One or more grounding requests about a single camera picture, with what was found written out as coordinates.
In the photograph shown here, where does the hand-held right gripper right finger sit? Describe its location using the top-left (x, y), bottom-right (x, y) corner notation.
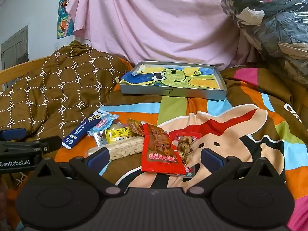
top-left (186, 147), bottom-right (286, 196)

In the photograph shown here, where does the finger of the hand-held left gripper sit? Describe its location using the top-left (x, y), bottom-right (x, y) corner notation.
top-left (0, 128), bottom-right (28, 141)
top-left (31, 135), bottom-right (63, 153)

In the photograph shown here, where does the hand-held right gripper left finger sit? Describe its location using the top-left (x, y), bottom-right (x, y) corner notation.
top-left (33, 147), bottom-right (124, 197)

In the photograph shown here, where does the long blue snack packet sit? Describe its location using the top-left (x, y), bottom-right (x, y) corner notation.
top-left (62, 109), bottom-right (108, 149)

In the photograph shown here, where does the clear quail egg packet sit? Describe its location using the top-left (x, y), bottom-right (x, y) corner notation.
top-left (172, 132), bottom-right (200, 178)

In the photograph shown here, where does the clear puffed rice bar packet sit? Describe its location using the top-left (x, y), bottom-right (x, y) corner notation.
top-left (87, 136), bottom-right (145, 162)

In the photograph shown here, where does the yellow snack packet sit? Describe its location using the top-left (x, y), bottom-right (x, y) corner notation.
top-left (105, 126), bottom-right (137, 143)

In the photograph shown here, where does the light blue snack packet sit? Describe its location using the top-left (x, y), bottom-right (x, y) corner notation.
top-left (87, 114), bottom-right (119, 136)

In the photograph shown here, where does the clear pastry packet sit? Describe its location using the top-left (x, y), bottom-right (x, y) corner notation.
top-left (109, 121), bottom-right (129, 131)

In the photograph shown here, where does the gold snack packet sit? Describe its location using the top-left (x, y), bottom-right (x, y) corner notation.
top-left (126, 118), bottom-right (146, 136)

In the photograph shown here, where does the red snack packet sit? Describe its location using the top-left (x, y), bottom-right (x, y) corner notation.
top-left (141, 123), bottom-right (187, 176)

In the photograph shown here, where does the grey cardboard tray box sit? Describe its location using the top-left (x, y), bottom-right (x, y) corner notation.
top-left (120, 61), bottom-right (227, 101)

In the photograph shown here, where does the small silver snack packet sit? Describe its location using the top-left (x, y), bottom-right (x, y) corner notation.
top-left (93, 132), bottom-right (108, 148)

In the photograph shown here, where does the grey cabinet door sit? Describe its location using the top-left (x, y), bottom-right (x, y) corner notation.
top-left (1, 25), bottom-right (29, 71)

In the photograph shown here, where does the colourful cartoon drawing paper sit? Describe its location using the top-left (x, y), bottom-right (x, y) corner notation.
top-left (120, 64), bottom-right (221, 87)

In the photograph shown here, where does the pink curtain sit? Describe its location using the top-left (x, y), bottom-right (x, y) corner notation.
top-left (66, 0), bottom-right (243, 71)

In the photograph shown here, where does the plastic bag of clothes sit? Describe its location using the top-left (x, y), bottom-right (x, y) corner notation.
top-left (221, 0), bottom-right (308, 85)

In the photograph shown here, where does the wooden bed rail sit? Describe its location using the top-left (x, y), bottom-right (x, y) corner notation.
top-left (0, 55), bottom-right (52, 92)

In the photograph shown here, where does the wall poster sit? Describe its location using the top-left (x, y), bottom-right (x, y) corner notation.
top-left (57, 0), bottom-right (75, 39)

